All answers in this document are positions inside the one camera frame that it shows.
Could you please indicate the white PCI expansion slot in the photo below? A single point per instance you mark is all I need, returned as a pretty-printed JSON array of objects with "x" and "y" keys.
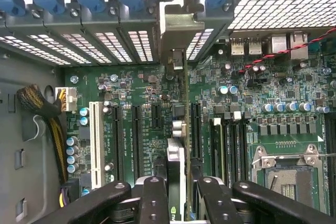
[{"x": 95, "y": 134}]

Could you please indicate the black power connector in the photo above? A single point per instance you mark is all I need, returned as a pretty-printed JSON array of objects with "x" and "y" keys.
[{"x": 72, "y": 190}]

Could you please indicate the black open PC case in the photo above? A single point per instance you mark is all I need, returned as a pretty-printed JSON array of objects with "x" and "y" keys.
[{"x": 26, "y": 77}]

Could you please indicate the CPU socket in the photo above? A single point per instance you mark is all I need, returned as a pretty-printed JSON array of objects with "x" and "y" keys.
[{"x": 288, "y": 182}]

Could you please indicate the thin metal locking lever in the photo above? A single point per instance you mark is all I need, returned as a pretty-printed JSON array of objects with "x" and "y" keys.
[{"x": 328, "y": 155}]

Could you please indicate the black RAM slot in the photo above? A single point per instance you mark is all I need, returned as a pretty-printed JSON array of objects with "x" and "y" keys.
[
  {"x": 229, "y": 150},
  {"x": 238, "y": 150}
]

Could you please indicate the long black expansion slot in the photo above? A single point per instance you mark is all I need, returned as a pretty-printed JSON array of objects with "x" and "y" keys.
[
  {"x": 137, "y": 142},
  {"x": 196, "y": 134},
  {"x": 117, "y": 142}
]

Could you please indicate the black installed RAM stick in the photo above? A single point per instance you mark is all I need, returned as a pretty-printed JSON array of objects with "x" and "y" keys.
[{"x": 216, "y": 150}]

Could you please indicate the silver ethernet port block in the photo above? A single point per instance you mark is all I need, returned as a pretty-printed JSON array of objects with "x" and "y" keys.
[{"x": 299, "y": 45}]

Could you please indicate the green motherboard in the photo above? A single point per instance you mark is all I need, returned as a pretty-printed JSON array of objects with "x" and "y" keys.
[{"x": 147, "y": 85}]

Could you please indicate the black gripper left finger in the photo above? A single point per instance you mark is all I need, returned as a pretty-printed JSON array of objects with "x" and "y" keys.
[{"x": 153, "y": 203}]

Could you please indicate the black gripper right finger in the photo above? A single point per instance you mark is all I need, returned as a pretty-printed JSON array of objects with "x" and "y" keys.
[{"x": 262, "y": 203}]

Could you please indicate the silver display port block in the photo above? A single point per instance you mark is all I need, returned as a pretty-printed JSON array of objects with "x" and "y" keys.
[{"x": 279, "y": 43}]

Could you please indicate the silver USB port block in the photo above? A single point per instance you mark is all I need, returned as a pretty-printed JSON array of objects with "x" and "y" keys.
[
  {"x": 255, "y": 47},
  {"x": 238, "y": 47}
]

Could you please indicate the white power connector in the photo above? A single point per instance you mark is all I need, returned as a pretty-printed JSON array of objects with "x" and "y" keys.
[{"x": 69, "y": 99}]

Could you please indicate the short black expansion slot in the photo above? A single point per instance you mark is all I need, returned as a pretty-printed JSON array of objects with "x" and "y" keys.
[{"x": 156, "y": 116}]

